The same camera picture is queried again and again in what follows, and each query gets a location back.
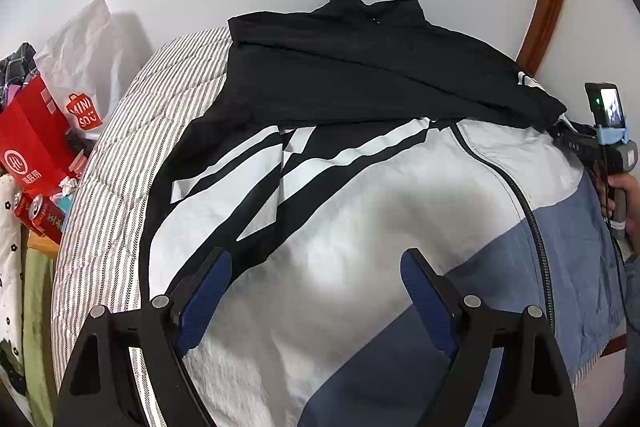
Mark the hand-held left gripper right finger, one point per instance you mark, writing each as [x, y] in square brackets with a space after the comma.
[425, 302]

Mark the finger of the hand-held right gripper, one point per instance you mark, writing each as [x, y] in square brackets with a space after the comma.
[575, 139]

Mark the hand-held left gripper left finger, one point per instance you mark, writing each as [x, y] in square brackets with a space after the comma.
[205, 302]

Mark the black white blue jacket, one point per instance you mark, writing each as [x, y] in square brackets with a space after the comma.
[350, 232]

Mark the person's right hand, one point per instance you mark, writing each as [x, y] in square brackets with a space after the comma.
[622, 184]

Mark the green cloth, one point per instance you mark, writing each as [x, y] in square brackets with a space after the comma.
[39, 322]

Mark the red soda can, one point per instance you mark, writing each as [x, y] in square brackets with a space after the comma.
[47, 217]
[22, 207]

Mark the crumpled white tissue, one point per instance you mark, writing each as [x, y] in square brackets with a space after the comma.
[68, 186]

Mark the white floral cloth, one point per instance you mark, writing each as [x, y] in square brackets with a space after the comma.
[9, 267]

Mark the red paper bag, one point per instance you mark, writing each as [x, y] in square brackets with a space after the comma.
[30, 137]

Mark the white Miniso plastic bag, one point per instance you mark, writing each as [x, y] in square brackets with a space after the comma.
[85, 52]

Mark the dark plaid cloth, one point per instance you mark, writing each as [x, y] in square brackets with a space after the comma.
[15, 64]

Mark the wooden bed frame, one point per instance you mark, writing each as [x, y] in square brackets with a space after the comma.
[614, 347]

